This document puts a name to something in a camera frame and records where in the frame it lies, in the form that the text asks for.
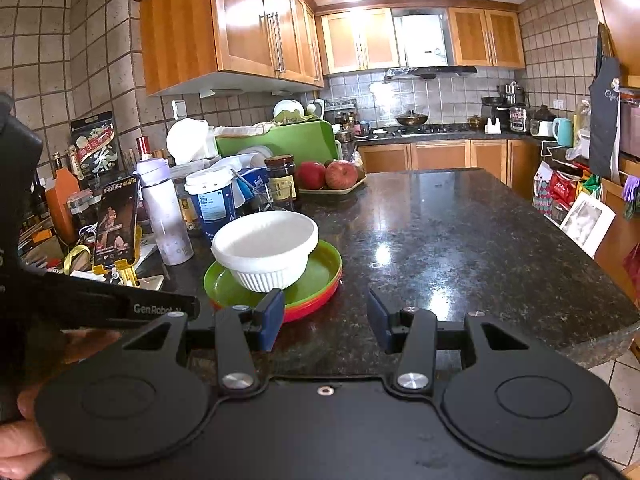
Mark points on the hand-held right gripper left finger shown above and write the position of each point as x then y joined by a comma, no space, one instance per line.
270,317

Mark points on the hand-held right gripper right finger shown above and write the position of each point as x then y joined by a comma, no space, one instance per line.
381,317

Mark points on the large white bowl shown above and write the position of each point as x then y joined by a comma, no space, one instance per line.
270,277

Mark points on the orange plate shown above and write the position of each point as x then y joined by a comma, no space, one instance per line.
312,310

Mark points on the green plate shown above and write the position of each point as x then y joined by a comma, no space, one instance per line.
320,270

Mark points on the upright white plates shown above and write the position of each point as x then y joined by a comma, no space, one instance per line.
287,108

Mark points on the person's left hand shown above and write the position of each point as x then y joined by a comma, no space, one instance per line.
20,452

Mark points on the yellow phone stand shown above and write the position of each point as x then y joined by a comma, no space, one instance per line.
123,272

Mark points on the black smartphone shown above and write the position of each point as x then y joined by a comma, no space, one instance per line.
117,220

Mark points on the orange bottle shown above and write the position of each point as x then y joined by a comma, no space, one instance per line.
62,201

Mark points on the purple water bottle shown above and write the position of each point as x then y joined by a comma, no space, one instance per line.
162,212

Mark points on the blue white canister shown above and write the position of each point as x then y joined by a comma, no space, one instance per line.
210,202

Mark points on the dark sauce jar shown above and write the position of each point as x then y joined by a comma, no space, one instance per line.
281,184

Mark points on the yellow fruit tray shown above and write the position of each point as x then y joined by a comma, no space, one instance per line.
330,192

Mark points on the blue tissue pack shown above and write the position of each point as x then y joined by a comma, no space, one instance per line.
251,181

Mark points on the red pomegranate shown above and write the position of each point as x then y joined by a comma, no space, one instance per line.
341,175
311,176

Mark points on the black snack bag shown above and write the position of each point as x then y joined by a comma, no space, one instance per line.
95,151

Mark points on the red capped bottle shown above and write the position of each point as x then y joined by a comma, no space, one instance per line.
144,148

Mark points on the stack of white containers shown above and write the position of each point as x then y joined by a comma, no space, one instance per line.
255,156

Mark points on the wooden base cabinets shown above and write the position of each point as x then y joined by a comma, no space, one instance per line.
440,155

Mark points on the light green cutting board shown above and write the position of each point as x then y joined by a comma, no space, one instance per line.
300,141

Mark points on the white takeaway container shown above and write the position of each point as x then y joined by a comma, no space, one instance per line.
187,143

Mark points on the beige cloth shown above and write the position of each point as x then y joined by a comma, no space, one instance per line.
245,130

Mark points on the gas stove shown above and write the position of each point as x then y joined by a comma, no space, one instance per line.
425,130

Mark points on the row of condiment bottles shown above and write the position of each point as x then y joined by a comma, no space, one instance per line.
351,124

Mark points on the dark wok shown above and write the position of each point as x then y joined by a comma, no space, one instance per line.
412,120

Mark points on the patterned gift bag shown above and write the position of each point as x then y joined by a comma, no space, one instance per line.
542,186

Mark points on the green dish rack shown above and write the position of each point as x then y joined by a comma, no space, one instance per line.
311,112

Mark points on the white rice cooker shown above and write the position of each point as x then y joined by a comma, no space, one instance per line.
318,106

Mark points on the white knife holder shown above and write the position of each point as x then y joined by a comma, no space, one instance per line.
492,127

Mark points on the red shopping bag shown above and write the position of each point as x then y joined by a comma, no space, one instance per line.
562,190

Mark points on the white photo box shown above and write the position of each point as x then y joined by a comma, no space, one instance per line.
587,225

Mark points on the black coffee machine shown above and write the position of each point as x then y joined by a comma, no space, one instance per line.
492,111

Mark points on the wooden side cabinet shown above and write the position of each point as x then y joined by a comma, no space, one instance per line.
612,240

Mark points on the small white pot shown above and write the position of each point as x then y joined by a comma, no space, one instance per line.
542,128

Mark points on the range hood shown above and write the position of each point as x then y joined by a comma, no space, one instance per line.
432,72

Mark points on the dark red towel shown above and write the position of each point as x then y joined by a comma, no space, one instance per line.
633,266

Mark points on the mint electric kettle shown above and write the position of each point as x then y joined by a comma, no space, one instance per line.
563,133

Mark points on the dark clay pot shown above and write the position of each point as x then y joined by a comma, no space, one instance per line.
544,113

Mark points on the white water heater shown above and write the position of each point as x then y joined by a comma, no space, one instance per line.
424,40

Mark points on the purple rubber gloves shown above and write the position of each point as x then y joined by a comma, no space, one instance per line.
631,188

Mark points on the dark grey apron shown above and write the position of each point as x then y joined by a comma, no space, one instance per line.
604,120

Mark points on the pink storage box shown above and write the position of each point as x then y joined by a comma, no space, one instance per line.
632,125

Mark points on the white wall socket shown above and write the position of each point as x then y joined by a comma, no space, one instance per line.
179,109

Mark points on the wooden wall cabinet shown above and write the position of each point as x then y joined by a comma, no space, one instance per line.
620,10
485,37
362,40
235,20

